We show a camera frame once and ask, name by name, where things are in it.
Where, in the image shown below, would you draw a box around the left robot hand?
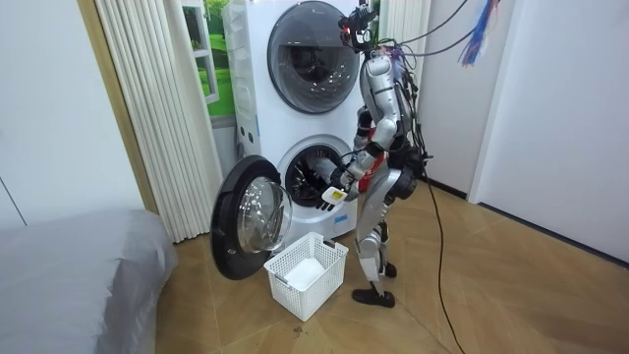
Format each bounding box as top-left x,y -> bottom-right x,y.
315,169 -> 361,213

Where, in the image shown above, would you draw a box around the robot legs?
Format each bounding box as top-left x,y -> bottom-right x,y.
351,166 -> 420,310

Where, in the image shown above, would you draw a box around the white cloth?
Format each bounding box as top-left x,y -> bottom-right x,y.
284,258 -> 327,292

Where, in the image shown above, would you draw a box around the white stacked washing machine tower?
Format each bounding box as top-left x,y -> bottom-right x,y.
221,0 -> 375,248

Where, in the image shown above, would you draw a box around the black round washer door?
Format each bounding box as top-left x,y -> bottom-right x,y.
209,154 -> 295,282

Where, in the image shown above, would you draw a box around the white plastic laundry basket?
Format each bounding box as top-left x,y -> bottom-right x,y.
263,231 -> 350,324

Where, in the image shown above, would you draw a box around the robot body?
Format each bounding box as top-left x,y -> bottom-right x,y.
337,0 -> 434,202

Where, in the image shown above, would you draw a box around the cream pleated curtain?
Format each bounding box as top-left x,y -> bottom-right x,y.
378,0 -> 434,86
93,0 -> 225,245

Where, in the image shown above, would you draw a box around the grey bed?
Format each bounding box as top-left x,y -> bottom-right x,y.
0,207 -> 180,354

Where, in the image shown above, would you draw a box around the black floor cable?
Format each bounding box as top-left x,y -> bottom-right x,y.
421,164 -> 467,354

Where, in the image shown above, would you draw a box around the green landscape wall poster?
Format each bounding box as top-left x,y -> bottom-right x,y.
181,0 -> 237,119

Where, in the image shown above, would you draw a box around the cable bundle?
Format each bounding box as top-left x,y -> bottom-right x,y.
387,0 -> 503,69

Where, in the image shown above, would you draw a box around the wooden door frame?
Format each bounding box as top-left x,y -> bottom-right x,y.
77,0 -> 159,215

